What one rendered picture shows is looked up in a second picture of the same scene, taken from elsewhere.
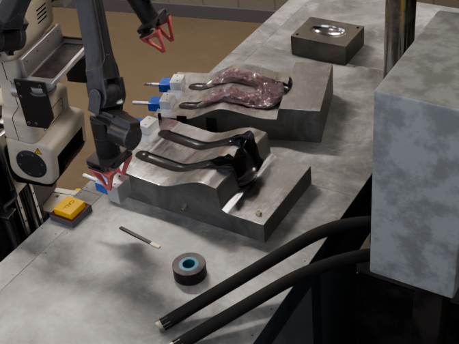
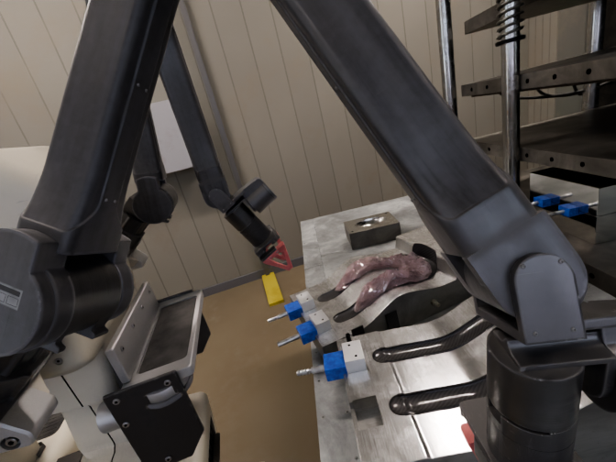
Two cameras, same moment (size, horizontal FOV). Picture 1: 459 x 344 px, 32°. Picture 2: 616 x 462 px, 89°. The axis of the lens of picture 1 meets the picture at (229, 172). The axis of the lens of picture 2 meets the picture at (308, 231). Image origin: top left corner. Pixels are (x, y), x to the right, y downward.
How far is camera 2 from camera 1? 1.78 m
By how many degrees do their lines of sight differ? 33
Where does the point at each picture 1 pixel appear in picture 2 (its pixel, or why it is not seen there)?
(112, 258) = not seen: outside the picture
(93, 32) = (432, 92)
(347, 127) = not seen: hidden behind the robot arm
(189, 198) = (578, 437)
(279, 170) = not seen: hidden behind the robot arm
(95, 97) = (548, 284)
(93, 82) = (502, 239)
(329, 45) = (385, 226)
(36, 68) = (140, 357)
